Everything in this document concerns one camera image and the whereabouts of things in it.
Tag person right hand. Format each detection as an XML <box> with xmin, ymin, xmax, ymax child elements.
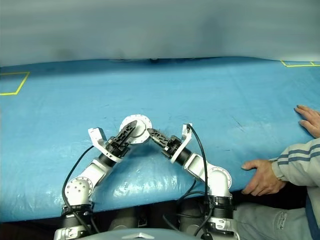
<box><xmin>294</xmin><ymin>104</ymin><xmax>320</xmax><ymax>139</ymax></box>

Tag grey backdrop sheet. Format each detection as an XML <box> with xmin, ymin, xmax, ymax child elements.
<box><xmin>0</xmin><ymin>0</ymin><xmax>320</xmax><ymax>68</ymax></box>

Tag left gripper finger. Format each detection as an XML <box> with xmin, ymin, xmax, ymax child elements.
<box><xmin>116</xmin><ymin>119</ymin><xmax>138</xmax><ymax>146</ymax></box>

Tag grey striped left jacket sleeve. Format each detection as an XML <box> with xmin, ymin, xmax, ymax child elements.
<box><xmin>271</xmin><ymin>137</ymin><xmax>320</xmax><ymax>187</ymax></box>

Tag grey blue jacket torso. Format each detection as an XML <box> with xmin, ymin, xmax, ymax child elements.
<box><xmin>304</xmin><ymin>186</ymin><xmax>320</xmax><ymax>240</ymax></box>

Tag person left hand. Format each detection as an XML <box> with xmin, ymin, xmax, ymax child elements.
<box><xmin>241</xmin><ymin>159</ymin><xmax>287</xmax><ymax>196</ymax></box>

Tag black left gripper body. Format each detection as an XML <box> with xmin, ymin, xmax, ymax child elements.
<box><xmin>106</xmin><ymin>136</ymin><xmax>131</xmax><ymax>158</ymax></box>

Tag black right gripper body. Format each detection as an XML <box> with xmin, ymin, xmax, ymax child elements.
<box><xmin>161</xmin><ymin>136</ymin><xmax>183</xmax><ymax>158</ymax></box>

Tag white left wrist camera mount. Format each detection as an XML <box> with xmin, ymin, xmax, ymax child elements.
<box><xmin>87</xmin><ymin>126</ymin><xmax>124</xmax><ymax>164</ymax></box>

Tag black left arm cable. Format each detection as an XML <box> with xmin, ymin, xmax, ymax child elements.
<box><xmin>61</xmin><ymin>145</ymin><xmax>101</xmax><ymax>236</ymax></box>

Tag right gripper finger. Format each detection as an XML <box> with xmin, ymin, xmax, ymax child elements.
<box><xmin>146</xmin><ymin>127</ymin><xmax>174</xmax><ymax>149</ymax></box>

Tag grey tracksuit trousers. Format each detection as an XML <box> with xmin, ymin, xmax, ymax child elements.
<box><xmin>234</xmin><ymin>202</ymin><xmax>313</xmax><ymax>240</ymax></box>

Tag blue foam table cover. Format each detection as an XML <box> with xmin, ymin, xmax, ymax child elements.
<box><xmin>0</xmin><ymin>57</ymin><xmax>320</xmax><ymax>223</ymax></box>

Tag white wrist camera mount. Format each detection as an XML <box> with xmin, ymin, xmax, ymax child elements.
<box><xmin>170</xmin><ymin>123</ymin><xmax>194</xmax><ymax>164</ymax></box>
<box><xmin>87</xmin><ymin>126</ymin><xmax>124</xmax><ymax>164</ymax></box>

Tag round silver motor lid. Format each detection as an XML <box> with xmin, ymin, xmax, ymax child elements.
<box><xmin>119</xmin><ymin>113</ymin><xmax>153</xmax><ymax>145</ymax></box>

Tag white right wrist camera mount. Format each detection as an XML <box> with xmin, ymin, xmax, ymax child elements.
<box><xmin>170</xmin><ymin>123</ymin><xmax>194</xmax><ymax>164</ymax></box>

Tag grey robot chest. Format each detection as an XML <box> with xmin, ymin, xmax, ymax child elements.
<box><xmin>86</xmin><ymin>226</ymin><xmax>198</xmax><ymax>240</ymax></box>

